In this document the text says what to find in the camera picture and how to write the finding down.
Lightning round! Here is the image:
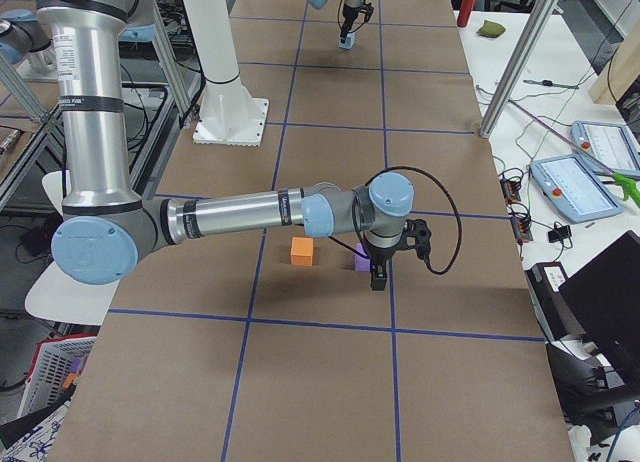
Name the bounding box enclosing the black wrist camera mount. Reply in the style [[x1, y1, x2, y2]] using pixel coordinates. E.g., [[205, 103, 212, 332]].
[[358, 0, 374, 24]]

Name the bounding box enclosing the blue teach pendant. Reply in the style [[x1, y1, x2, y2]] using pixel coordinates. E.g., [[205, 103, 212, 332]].
[[570, 121, 639, 180], [530, 155, 623, 223]]

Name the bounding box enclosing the light blue foam block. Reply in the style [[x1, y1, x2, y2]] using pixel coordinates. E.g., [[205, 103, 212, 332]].
[[338, 32, 355, 50]]

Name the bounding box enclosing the white plastic basket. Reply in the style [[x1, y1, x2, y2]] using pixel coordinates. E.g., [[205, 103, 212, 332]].
[[17, 334, 96, 418]]

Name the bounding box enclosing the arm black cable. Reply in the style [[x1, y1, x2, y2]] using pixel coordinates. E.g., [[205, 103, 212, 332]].
[[329, 166, 463, 276]]

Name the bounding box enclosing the white pedestal column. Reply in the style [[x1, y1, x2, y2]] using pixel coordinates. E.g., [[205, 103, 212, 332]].
[[183, 0, 269, 146]]

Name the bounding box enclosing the far blue teach pendant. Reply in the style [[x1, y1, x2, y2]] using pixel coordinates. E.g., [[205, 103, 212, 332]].
[[570, 121, 639, 180]]

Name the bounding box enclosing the orange foam block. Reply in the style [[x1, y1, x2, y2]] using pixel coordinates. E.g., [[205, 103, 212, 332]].
[[290, 237, 314, 267]]

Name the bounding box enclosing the near blue teach pendant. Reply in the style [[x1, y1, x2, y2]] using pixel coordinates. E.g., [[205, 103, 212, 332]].
[[530, 155, 623, 223]]

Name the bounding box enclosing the aluminium frame post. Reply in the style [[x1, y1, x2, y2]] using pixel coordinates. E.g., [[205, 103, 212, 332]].
[[479, 0, 559, 139]]

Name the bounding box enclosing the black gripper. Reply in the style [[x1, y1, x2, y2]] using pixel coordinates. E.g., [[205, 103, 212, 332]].
[[365, 242, 397, 291], [340, 4, 360, 42]]

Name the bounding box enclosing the red cylinder bottle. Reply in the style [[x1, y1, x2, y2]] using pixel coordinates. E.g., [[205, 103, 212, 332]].
[[456, 0, 476, 28]]

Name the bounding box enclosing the purple foam block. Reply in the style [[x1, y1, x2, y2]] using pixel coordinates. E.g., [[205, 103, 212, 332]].
[[354, 243, 370, 272]]

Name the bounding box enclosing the green band smartwatch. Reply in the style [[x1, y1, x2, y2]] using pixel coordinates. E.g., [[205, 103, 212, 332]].
[[522, 79, 580, 90]]

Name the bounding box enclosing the metal reacher grabber tool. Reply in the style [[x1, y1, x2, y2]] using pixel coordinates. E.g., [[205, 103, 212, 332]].
[[508, 99, 640, 206]]

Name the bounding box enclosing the black laptop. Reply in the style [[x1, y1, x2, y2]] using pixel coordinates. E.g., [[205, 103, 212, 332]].
[[560, 230, 639, 383]]

